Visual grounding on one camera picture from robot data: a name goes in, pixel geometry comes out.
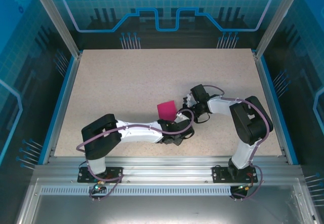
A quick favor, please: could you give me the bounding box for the magenta cloth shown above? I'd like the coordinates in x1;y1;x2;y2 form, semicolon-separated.
156;99;178;121

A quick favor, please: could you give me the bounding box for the metal sheet tray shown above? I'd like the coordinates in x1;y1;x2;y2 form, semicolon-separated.
15;178;324;224

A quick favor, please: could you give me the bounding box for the right base LED connector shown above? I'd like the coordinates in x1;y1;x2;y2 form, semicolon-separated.
236;183;255;191

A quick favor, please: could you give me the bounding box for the base led connector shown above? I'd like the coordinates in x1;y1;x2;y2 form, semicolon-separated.
236;183;255;191
92;180;106;192

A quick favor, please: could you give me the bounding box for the left base LED connector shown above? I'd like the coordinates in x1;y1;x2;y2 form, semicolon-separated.
92;180;106;192

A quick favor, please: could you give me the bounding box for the right gripper thin black cable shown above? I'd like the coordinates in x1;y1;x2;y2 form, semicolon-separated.
194;111;211;124

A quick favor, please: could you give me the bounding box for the aluminium mounting rail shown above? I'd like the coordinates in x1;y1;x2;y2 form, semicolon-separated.
34;155;304;186

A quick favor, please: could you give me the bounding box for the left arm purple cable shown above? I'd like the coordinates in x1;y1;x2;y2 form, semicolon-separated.
76;108;195;181

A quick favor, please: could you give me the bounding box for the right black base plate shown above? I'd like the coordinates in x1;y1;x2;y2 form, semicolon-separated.
211;165;256;184

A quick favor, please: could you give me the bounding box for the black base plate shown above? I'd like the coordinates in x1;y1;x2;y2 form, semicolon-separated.
77;167;125;184
211;165;256;184

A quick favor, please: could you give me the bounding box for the slotted white cable duct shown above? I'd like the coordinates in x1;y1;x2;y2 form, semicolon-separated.
40;186;235;196

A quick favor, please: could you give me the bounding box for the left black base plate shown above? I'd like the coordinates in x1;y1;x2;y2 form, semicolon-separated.
77;167;125;184

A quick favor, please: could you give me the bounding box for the right blue-edged side rail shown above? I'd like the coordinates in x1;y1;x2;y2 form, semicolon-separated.
253;50;299;165

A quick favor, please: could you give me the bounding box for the blue-edged side rail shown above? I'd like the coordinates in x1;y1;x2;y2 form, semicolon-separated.
253;50;299;165
42;51;84;165

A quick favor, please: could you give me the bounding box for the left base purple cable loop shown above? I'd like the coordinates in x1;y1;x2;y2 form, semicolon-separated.
88;173;125;202

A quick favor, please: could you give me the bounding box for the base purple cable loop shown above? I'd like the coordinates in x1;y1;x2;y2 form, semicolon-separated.
88;173;125;202
230;164;263;201

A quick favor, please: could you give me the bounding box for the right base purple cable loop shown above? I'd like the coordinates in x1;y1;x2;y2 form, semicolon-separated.
230;164;263;201

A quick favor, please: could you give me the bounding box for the right aluminium frame post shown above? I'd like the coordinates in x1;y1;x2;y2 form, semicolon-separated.
254;0;299;59

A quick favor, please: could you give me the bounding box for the aluminium frame post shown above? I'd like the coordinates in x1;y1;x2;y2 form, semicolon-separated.
28;0;83;59
254;0;299;59

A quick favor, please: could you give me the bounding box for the left blue-edged side rail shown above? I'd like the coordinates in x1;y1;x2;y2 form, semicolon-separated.
42;51;84;165

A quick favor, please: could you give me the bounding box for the left aluminium frame post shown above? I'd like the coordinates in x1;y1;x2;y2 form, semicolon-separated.
28;0;83;59

